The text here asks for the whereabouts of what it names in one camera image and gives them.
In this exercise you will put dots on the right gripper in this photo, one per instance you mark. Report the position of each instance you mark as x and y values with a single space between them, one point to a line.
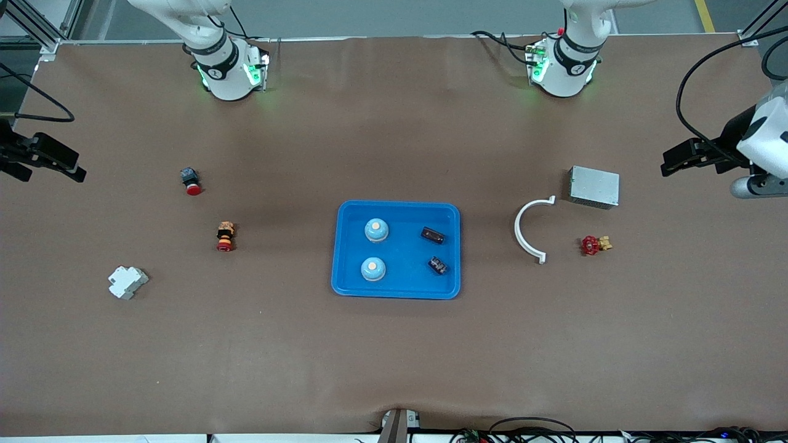
7 151

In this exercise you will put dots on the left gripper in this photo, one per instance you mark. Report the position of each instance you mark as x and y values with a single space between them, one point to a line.
732 136

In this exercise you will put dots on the blue bell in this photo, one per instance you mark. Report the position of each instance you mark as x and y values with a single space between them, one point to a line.
373 269
376 229

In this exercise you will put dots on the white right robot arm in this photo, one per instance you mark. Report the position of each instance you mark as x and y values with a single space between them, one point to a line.
228 77

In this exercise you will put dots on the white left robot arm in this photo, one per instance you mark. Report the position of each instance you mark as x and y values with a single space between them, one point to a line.
563 74

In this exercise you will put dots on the blue plastic tray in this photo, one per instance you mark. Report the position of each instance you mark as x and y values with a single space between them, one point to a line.
403 249

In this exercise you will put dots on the grey metal power supply box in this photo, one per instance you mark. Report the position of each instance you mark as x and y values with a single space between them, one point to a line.
594 187

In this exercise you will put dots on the red handwheel brass valve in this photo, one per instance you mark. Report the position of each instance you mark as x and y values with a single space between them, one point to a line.
591 246

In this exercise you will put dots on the red button black body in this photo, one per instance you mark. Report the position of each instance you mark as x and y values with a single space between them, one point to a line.
192 187

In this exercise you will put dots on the white circuit breaker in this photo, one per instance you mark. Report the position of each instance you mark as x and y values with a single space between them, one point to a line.
126 283

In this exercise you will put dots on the red button orange body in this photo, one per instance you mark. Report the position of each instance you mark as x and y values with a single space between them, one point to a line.
225 240

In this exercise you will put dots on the brown table cover mat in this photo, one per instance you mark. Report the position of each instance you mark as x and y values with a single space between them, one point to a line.
394 357

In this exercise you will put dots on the grey metal table clamp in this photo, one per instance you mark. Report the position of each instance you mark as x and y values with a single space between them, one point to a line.
397 427

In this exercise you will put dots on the aluminium frame profile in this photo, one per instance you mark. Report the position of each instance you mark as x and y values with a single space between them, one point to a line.
747 38
48 49

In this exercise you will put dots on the white curved plastic bracket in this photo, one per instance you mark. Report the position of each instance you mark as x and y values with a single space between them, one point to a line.
518 229

